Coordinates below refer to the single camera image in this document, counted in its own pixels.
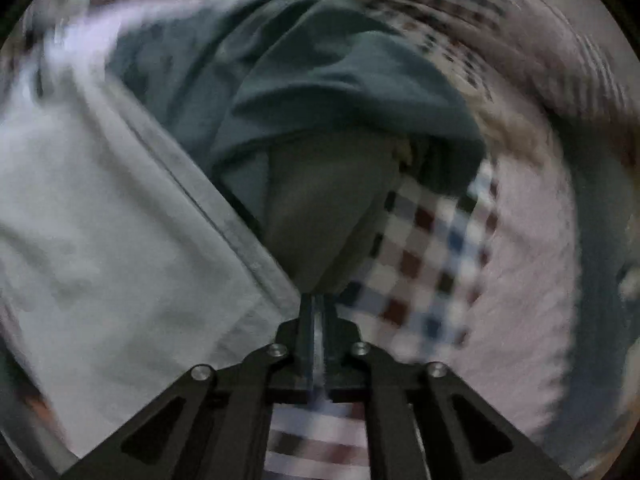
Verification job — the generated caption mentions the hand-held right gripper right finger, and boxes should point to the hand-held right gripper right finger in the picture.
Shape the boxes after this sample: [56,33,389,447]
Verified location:
[316,294,573,480]

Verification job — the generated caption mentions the olive grey garment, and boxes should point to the olive grey garment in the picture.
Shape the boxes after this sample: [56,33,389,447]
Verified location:
[262,127,431,295]

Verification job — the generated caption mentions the checked dotted bed sheet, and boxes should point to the checked dotted bed sheet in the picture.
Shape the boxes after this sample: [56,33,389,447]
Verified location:
[262,160,586,480]

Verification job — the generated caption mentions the light blue pants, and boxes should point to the light blue pants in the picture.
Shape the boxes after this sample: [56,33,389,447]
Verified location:
[0,67,303,458]

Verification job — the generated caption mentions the teal shirt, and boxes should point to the teal shirt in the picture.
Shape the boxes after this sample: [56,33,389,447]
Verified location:
[107,0,487,241]

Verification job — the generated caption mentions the dark blue printed pillow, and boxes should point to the dark blue printed pillow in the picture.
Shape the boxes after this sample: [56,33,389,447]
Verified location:
[570,150,640,461]

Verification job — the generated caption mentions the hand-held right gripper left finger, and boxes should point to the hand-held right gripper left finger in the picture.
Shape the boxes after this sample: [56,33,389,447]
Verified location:
[60,294,315,480]

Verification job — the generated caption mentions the checked patchwork quilt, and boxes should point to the checked patchwork quilt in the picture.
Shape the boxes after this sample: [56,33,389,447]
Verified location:
[150,0,640,126]

